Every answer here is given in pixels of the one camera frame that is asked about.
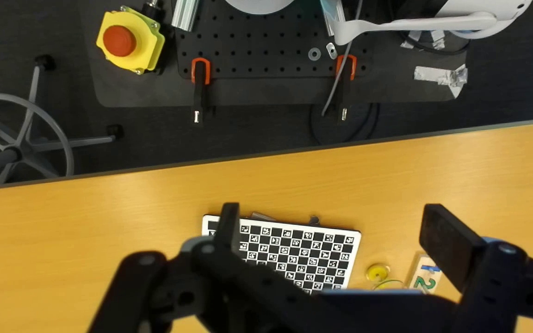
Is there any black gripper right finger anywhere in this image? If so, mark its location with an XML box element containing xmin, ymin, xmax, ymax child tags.
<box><xmin>417</xmin><ymin>201</ymin><xmax>533</xmax><ymax>333</ymax></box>

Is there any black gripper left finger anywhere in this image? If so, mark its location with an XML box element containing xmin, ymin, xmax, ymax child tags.
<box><xmin>86</xmin><ymin>201</ymin><xmax>318</xmax><ymax>333</ymax></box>

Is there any yellow round tile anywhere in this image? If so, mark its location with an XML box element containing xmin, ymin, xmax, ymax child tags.
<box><xmin>364</xmin><ymin>262</ymin><xmax>392</xmax><ymax>284</ymax></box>

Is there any colourful number puzzle board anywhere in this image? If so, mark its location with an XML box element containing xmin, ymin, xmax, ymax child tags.
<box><xmin>403</xmin><ymin>253</ymin><xmax>443</xmax><ymax>295</ymax></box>

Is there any black white marker board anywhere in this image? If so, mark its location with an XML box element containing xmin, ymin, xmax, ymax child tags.
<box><xmin>199</xmin><ymin>212</ymin><xmax>364</xmax><ymax>294</ymax></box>

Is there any clear plastic cup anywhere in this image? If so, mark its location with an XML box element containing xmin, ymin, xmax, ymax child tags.
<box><xmin>362</xmin><ymin>258</ymin><xmax>406</xmax><ymax>292</ymax></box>

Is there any crumpled silver tape piece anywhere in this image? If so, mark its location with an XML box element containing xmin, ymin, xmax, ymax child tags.
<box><xmin>412</xmin><ymin>61</ymin><xmax>469</xmax><ymax>99</ymax></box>

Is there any black pegboard base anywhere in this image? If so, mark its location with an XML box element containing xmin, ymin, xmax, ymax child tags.
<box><xmin>88</xmin><ymin>0</ymin><xmax>484</xmax><ymax>110</ymax></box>

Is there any gray office chair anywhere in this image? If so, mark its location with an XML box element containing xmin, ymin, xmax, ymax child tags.
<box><xmin>0</xmin><ymin>53</ymin><xmax>125</xmax><ymax>188</ymax></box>

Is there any yellow red emergency stop button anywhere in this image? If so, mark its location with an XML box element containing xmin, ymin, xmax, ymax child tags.
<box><xmin>94</xmin><ymin>3</ymin><xmax>168</xmax><ymax>77</ymax></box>

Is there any silver metal box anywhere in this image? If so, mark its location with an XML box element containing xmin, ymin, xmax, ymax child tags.
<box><xmin>168</xmin><ymin>0</ymin><xmax>203</xmax><ymax>35</ymax></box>

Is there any thin black cable loop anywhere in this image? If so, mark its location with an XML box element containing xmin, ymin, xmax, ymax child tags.
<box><xmin>308</xmin><ymin>99</ymin><xmax>380</xmax><ymax>146</ymax></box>

